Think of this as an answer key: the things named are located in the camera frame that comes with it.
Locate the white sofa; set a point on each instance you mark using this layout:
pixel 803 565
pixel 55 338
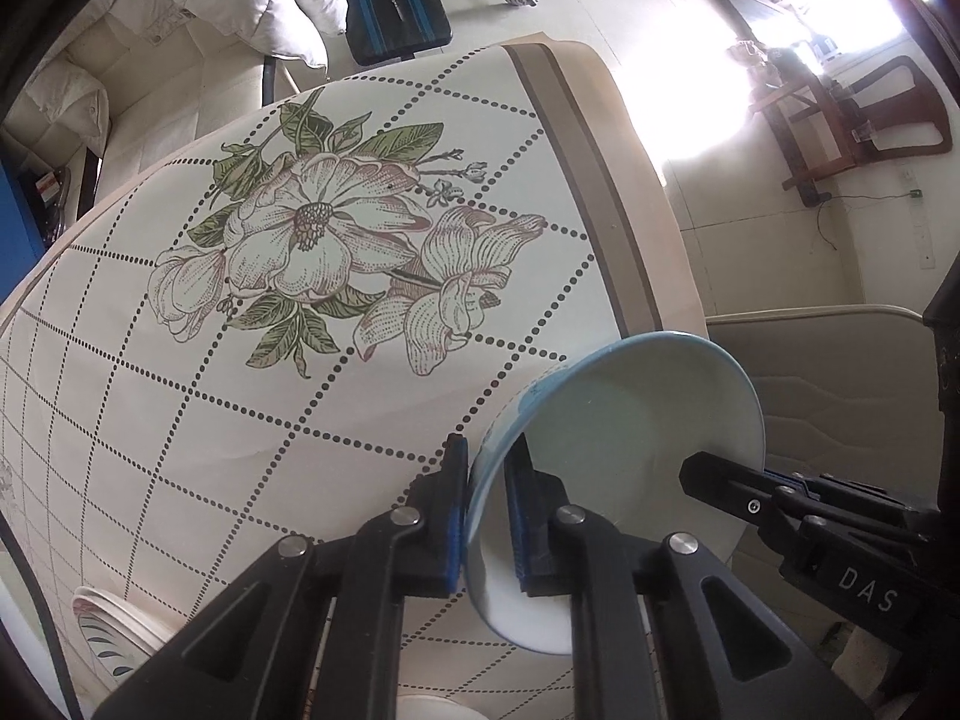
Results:
pixel 150 90

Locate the beige padded chair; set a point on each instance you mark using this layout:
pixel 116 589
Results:
pixel 840 390

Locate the white power strip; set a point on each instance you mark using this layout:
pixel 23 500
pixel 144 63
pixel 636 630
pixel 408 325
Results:
pixel 919 217

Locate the floral checked tablecloth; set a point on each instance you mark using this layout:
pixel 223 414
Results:
pixel 225 405

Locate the dark wooden chair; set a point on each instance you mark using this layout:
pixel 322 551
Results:
pixel 892 112

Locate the small white pillow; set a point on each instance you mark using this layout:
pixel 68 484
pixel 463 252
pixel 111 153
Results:
pixel 67 94

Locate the small red white box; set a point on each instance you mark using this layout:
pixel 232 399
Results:
pixel 47 187

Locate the light blue bowl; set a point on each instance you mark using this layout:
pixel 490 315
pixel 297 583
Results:
pixel 637 420

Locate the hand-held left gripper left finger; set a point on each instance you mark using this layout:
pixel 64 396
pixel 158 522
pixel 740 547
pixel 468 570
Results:
pixel 452 514

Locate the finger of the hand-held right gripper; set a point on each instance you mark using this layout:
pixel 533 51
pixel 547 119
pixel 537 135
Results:
pixel 739 491

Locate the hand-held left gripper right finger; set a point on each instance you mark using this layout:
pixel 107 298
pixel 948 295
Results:
pixel 517 529

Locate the blue cabinet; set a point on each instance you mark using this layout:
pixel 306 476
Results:
pixel 19 232

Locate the black blue weight bench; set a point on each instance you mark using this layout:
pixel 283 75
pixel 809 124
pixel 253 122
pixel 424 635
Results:
pixel 397 7

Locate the large white pillow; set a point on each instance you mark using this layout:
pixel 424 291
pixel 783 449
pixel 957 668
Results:
pixel 255 0

